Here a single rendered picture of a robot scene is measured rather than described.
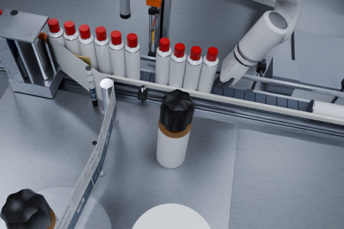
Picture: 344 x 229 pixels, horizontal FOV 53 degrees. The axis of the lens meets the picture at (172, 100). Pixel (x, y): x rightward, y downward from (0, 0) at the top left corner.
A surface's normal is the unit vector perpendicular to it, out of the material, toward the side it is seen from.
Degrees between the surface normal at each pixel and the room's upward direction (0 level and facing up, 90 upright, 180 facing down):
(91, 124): 0
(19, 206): 0
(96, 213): 0
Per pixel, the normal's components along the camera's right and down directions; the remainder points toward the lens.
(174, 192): 0.07, -0.59
